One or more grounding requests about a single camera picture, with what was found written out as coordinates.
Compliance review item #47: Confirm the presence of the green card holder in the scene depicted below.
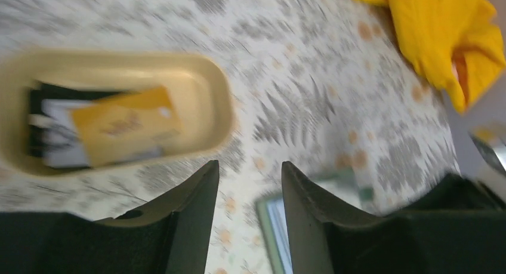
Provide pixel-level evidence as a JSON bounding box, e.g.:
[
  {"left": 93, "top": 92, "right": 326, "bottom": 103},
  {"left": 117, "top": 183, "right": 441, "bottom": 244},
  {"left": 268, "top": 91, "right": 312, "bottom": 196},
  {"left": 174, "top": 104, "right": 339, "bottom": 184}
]
[{"left": 255, "top": 168, "right": 374, "bottom": 273}]

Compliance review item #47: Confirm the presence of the yellow cloth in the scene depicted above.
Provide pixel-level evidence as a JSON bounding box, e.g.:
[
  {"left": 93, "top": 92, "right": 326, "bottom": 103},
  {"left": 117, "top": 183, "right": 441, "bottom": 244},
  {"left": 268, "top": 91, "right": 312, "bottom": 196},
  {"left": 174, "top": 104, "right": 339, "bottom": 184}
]
[{"left": 356, "top": 0, "right": 505, "bottom": 113}]

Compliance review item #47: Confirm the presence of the beige oval tray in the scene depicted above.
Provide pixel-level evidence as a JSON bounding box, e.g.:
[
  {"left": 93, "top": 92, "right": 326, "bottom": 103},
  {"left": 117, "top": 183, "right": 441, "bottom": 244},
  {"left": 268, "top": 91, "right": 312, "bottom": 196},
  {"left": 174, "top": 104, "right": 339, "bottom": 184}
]
[{"left": 1, "top": 48, "right": 235, "bottom": 180}]

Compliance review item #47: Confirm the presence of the floral table mat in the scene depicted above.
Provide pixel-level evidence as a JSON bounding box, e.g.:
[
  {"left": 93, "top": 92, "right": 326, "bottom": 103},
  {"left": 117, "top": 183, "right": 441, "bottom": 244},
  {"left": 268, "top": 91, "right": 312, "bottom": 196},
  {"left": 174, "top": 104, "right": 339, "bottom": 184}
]
[{"left": 1, "top": 0, "right": 458, "bottom": 273}]

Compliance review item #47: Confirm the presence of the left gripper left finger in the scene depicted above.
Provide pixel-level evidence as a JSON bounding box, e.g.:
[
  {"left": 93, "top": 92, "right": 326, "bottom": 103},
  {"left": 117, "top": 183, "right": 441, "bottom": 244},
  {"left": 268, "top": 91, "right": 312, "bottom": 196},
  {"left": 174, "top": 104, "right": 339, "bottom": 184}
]
[{"left": 1, "top": 160, "right": 220, "bottom": 273}]

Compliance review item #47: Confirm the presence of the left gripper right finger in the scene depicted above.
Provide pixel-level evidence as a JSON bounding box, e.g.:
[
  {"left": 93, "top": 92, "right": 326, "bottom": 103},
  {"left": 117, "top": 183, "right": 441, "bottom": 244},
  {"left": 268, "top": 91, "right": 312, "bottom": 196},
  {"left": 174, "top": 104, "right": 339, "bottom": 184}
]
[{"left": 282, "top": 161, "right": 505, "bottom": 273}]

